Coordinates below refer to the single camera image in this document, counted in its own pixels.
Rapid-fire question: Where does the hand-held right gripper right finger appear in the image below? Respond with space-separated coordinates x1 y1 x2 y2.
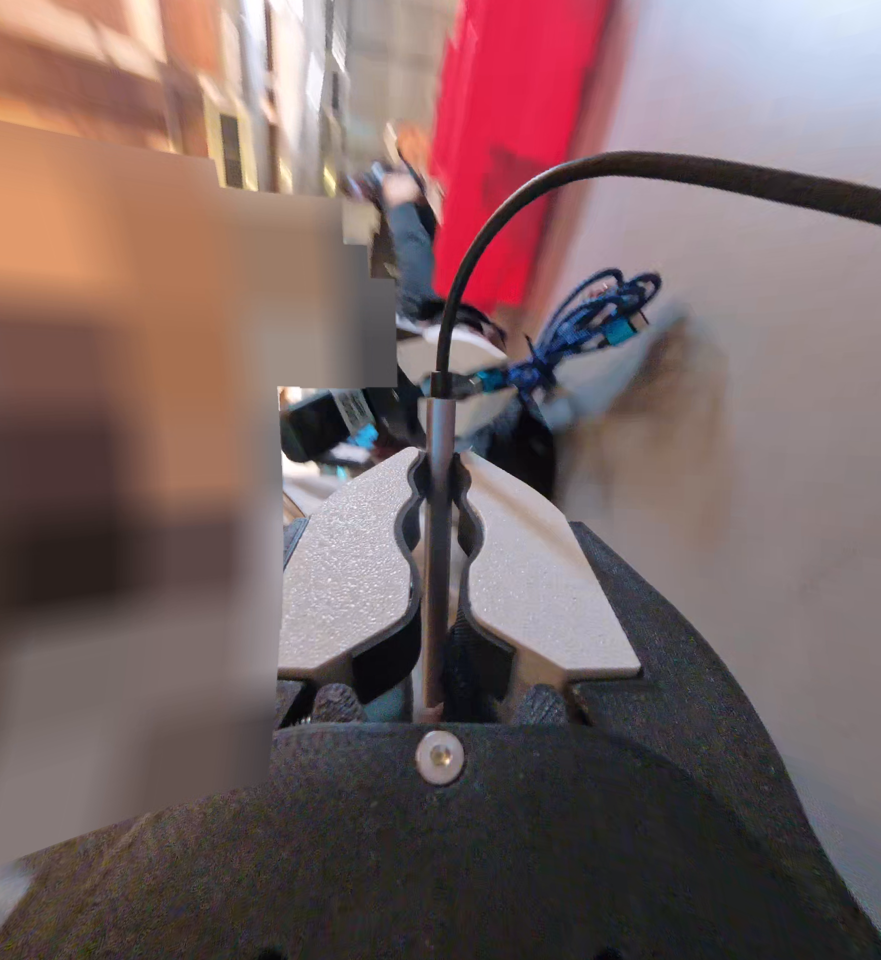
454 450 643 714

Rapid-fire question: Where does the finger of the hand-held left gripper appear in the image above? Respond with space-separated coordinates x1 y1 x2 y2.
399 322 509 376
459 391 584 451

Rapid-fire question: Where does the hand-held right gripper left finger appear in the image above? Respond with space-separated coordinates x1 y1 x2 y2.
279 447 422 684

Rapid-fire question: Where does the grey usb hub with cable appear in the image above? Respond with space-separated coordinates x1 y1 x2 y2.
419 150 881 721

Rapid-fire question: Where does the blue braided usb cable bundle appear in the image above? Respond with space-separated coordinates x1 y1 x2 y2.
478 270 663 399

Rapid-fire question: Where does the red divided plastic bin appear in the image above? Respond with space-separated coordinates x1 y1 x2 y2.
429 0 614 310

